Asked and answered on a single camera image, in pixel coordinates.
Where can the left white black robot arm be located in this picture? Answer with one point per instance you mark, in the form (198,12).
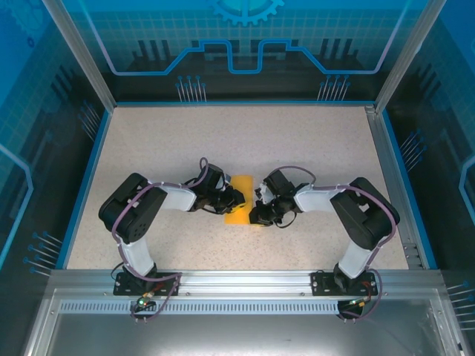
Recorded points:
(141,222)

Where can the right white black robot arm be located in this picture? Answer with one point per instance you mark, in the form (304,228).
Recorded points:
(356,219)

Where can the grey metal tray panel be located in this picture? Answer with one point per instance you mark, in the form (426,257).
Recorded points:
(241,337)

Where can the aluminium mounting rail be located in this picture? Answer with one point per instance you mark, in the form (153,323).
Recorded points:
(245,282)

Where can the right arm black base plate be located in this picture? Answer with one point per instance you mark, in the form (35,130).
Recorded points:
(321,285)

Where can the aluminium side rail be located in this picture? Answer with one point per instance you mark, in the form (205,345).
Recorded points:
(384,148)

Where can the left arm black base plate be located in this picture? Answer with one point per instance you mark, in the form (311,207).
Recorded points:
(122,290)

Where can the aluminium frame post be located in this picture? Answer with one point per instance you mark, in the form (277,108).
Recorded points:
(409,55)
(79,55)

